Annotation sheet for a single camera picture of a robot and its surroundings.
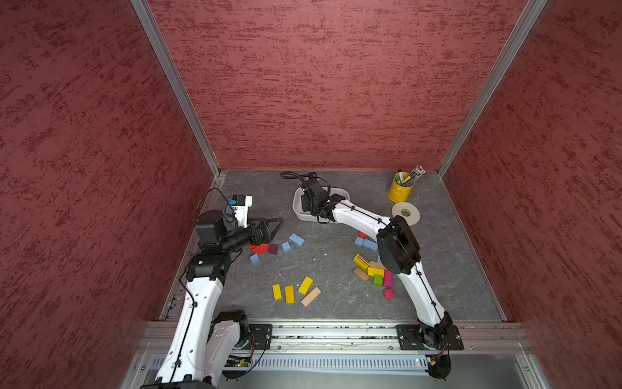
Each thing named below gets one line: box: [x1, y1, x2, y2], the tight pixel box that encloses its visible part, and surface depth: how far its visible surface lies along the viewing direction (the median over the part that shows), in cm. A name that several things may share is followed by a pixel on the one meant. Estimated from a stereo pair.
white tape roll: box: [391, 201, 421, 227], surface depth 108 cm
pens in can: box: [394, 165, 427, 188], surface depth 102 cm
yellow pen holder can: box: [387, 172, 416, 204], surface depth 106 cm
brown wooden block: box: [353, 265, 370, 283], surface depth 89 cm
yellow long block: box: [298, 275, 314, 296], surface depth 85 cm
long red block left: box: [248, 243, 269, 256], surface depth 94 cm
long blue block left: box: [288, 232, 306, 247], surface depth 97 cm
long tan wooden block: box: [301, 286, 322, 308], surface depth 84 cm
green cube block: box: [373, 273, 384, 287], surface depth 85 cm
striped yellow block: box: [353, 252, 371, 271], surface depth 90 cm
